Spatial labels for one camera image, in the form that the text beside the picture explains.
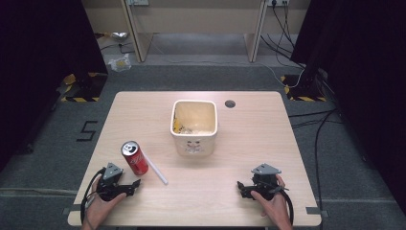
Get white square bin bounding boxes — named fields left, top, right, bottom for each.
left=169, top=99, right=219, bottom=157

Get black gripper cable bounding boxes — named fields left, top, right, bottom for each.
left=279, top=188, right=295, bottom=226
left=79, top=167, right=107, bottom=224

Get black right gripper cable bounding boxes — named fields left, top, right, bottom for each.
left=279, top=188, right=295, bottom=226

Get crumpled silver foil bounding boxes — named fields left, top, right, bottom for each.
left=109, top=31, right=130, bottom=43

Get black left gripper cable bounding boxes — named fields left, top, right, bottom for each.
left=79, top=167, right=107, bottom=224

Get yellow scrap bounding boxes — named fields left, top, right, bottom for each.
left=172, top=116, right=185, bottom=134

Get red soda can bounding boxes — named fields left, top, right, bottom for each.
left=120, top=140, right=149, bottom=176

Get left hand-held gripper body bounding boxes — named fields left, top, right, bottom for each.
left=95, top=162, right=128, bottom=202

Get grey tape piece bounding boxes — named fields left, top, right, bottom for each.
left=304, top=206, right=330, bottom=219
left=61, top=203, right=86, bottom=216

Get person's right hand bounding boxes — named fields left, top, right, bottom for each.
left=250, top=173, right=294, bottom=228

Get black stand base striped tape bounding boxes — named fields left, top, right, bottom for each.
left=280, top=74, right=328, bottom=103
left=59, top=72, right=108, bottom=104

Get white plastic straw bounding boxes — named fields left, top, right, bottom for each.
left=140, top=149, right=169, bottom=186

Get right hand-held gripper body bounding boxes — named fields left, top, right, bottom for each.
left=250, top=163, right=290, bottom=202

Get person's left hand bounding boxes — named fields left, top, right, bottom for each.
left=81, top=191, right=127, bottom=228

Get clear plastic wrapper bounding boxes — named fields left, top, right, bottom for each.
left=107, top=53, right=133, bottom=74

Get white paper scraps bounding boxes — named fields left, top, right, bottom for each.
left=183, top=126, right=214, bottom=135

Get black curtain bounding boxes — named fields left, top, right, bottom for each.
left=289, top=0, right=406, bottom=217
left=0, top=0, right=108, bottom=172

